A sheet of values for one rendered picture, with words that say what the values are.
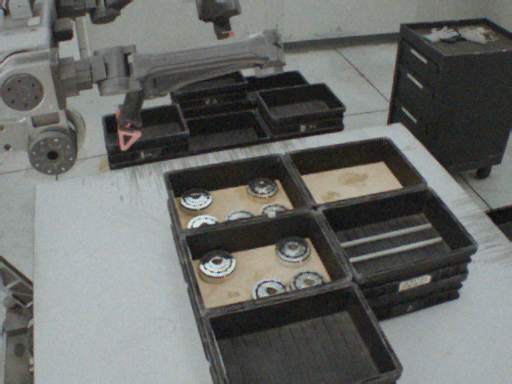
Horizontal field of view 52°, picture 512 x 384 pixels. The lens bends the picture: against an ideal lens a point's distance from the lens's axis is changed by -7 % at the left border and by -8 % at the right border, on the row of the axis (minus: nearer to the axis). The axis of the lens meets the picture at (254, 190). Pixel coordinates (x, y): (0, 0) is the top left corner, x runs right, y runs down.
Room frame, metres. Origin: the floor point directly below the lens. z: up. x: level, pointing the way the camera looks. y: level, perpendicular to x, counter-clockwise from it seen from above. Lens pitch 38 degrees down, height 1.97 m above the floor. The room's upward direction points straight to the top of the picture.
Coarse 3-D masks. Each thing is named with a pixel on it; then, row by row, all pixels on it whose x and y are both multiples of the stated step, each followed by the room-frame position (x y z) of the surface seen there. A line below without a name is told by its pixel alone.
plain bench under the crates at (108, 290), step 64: (384, 128) 2.07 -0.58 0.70; (64, 192) 1.62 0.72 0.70; (128, 192) 1.62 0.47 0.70; (448, 192) 1.62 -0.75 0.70; (64, 256) 1.27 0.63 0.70; (128, 256) 1.28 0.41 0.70; (64, 320) 1.00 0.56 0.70; (128, 320) 1.01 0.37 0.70; (192, 320) 1.02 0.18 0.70; (384, 320) 1.01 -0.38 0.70; (448, 320) 1.00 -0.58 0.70
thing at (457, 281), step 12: (420, 288) 1.03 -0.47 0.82; (432, 288) 1.04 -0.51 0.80; (444, 288) 1.06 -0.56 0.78; (456, 288) 1.07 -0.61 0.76; (372, 300) 0.99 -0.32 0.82; (384, 300) 0.99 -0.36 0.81; (396, 300) 1.02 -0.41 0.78; (408, 300) 1.03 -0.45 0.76; (420, 300) 1.03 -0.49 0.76; (432, 300) 1.05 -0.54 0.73; (444, 300) 1.07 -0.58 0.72; (372, 312) 0.99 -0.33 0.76; (384, 312) 1.01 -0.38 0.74; (396, 312) 1.01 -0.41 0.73; (408, 312) 1.02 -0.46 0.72
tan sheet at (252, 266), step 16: (240, 256) 1.15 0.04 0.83; (256, 256) 1.15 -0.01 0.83; (272, 256) 1.15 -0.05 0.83; (240, 272) 1.09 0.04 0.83; (256, 272) 1.09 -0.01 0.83; (272, 272) 1.09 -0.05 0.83; (288, 272) 1.09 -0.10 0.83; (320, 272) 1.09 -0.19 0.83; (208, 288) 1.03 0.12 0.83; (224, 288) 1.03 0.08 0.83; (240, 288) 1.03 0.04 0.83; (208, 304) 0.97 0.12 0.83; (224, 304) 0.97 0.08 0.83
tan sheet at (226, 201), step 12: (276, 180) 1.52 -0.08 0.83; (216, 192) 1.45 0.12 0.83; (228, 192) 1.45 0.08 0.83; (240, 192) 1.45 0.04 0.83; (216, 204) 1.39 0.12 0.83; (228, 204) 1.39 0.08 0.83; (240, 204) 1.39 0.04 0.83; (252, 204) 1.39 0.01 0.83; (264, 204) 1.39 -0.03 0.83; (288, 204) 1.39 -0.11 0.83; (180, 216) 1.33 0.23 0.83; (192, 216) 1.33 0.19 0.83; (216, 216) 1.33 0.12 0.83
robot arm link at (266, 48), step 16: (272, 32) 1.19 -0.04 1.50; (112, 48) 1.12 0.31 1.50; (128, 48) 1.14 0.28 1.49; (192, 48) 1.15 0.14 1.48; (208, 48) 1.15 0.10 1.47; (224, 48) 1.15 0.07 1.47; (240, 48) 1.16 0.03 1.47; (256, 48) 1.16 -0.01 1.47; (272, 48) 1.17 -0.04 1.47; (144, 64) 1.11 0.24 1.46; (160, 64) 1.12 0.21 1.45; (176, 64) 1.12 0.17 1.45; (192, 64) 1.13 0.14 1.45; (208, 64) 1.13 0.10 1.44; (224, 64) 1.16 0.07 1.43; (272, 64) 1.20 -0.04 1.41; (112, 80) 1.07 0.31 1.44; (128, 80) 1.09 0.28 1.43; (144, 80) 1.12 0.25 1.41
